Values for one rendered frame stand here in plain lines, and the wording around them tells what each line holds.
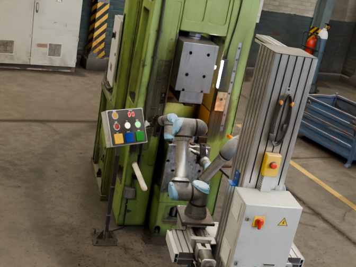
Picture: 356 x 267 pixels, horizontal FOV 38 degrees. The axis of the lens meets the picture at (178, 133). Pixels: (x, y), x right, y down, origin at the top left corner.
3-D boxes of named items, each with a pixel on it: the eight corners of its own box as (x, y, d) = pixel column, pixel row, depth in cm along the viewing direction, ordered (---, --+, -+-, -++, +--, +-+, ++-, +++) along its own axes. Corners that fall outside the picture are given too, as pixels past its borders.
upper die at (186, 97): (201, 104, 429) (203, 93, 425) (178, 101, 423) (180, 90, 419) (187, 89, 466) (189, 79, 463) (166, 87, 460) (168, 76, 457)
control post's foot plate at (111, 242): (118, 246, 439) (119, 237, 436) (92, 246, 432) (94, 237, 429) (115, 232, 458) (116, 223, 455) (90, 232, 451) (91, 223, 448)
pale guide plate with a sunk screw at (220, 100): (223, 111, 450) (227, 92, 444) (214, 110, 447) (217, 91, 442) (222, 110, 452) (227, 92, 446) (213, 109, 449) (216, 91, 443)
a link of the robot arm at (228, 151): (239, 150, 347) (197, 195, 371) (245, 147, 357) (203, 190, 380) (227, 139, 350) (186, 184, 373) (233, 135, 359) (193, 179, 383)
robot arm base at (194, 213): (208, 221, 339) (211, 207, 336) (186, 219, 336) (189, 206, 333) (203, 209, 353) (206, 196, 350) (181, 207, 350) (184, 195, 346)
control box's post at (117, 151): (107, 240, 444) (124, 123, 407) (103, 240, 443) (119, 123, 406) (106, 238, 447) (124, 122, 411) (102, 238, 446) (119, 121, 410)
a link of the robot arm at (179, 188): (193, 202, 331) (198, 117, 335) (170, 201, 327) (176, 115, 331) (187, 201, 343) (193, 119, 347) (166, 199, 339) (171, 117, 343)
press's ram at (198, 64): (219, 95, 429) (229, 47, 416) (174, 90, 418) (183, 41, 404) (204, 80, 467) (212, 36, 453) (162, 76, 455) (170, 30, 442)
